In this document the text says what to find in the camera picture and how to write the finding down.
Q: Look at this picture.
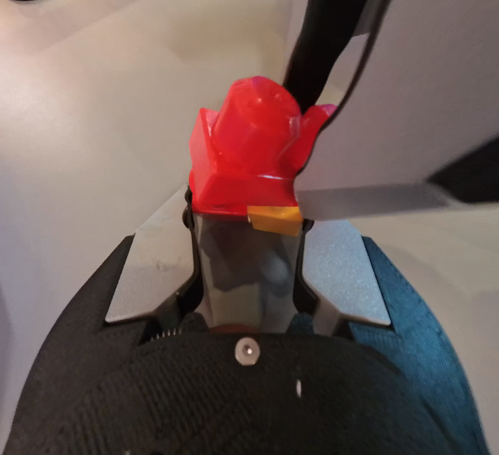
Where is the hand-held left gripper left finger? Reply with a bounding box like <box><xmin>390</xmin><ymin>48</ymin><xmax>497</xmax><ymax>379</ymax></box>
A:
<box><xmin>104</xmin><ymin>186</ymin><xmax>204</xmax><ymax>324</ymax></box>

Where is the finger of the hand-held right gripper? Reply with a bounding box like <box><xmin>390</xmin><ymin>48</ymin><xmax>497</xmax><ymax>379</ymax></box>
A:
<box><xmin>283</xmin><ymin>0</ymin><xmax>411</xmax><ymax>109</ymax></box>
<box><xmin>292</xmin><ymin>0</ymin><xmax>499</xmax><ymax>222</ymax></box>

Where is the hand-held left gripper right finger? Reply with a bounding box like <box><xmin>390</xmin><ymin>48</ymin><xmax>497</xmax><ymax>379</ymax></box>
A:
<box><xmin>293</xmin><ymin>219</ymin><xmax>391</xmax><ymax>333</ymax></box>

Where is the orange single-stud block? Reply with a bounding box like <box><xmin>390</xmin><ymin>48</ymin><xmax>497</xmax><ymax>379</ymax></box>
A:
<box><xmin>247</xmin><ymin>205</ymin><xmax>303</xmax><ymax>237</ymax></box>

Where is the red two-stud block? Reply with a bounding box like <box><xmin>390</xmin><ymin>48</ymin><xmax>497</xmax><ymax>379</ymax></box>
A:
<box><xmin>189</xmin><ymin>76</ymin><xmax>338</xmax><ymax>215</ymax></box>

